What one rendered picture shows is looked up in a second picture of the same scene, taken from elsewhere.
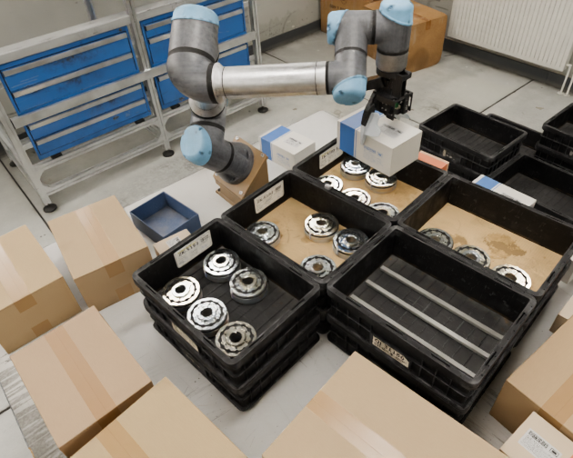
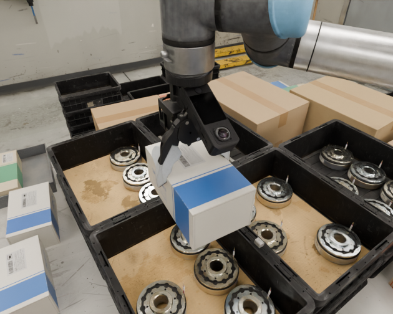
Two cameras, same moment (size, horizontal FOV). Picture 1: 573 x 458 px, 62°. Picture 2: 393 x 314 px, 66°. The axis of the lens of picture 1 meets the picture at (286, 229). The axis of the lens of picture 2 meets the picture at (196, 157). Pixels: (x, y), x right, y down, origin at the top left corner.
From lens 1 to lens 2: 160 cm
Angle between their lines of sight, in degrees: 98
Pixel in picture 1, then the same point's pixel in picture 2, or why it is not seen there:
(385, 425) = (249, 101)
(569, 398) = (152, 108)
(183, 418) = (355, 114)
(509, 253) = (97, 183)
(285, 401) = not seen: hidden behind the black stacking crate
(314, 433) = (284, 103)
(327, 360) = not seen: hidden behind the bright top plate
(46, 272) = not seen: outside the picture
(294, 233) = (297, 246)
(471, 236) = (113, 204)
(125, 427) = (387, 116)
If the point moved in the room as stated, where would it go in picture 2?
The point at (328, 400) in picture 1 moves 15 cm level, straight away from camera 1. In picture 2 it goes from (276, 111) to (272, 131)
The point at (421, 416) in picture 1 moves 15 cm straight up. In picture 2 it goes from (231, 101) to (233, 66)
